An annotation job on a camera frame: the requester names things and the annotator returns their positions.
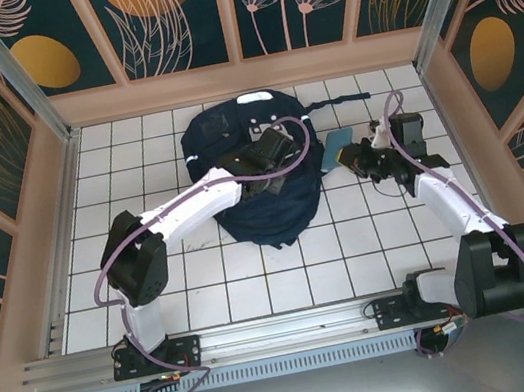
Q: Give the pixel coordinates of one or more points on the teal small case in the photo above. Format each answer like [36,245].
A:
[334,142]

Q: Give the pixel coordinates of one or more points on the navy blue backpack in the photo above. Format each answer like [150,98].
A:
[266,220]

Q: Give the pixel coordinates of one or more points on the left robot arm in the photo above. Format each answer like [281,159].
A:
[193,208]

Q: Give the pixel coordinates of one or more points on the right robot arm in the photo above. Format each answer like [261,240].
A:
[451,203]

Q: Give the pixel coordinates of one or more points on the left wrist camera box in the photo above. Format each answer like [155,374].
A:
[276,145]

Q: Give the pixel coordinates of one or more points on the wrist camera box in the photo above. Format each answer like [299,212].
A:
[408,129]
[276,145]

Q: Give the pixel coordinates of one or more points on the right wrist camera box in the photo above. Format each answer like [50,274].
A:
[408,129]

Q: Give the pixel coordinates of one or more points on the aluminium side frame rail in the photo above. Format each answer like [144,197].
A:
[63,236]
[449,122]

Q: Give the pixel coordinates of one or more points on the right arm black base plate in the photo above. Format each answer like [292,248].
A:
[389,313]

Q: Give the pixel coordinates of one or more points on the aluminium mounting rail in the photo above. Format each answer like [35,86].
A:
[285,326]

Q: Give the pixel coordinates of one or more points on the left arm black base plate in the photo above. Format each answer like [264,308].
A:
[187,346]

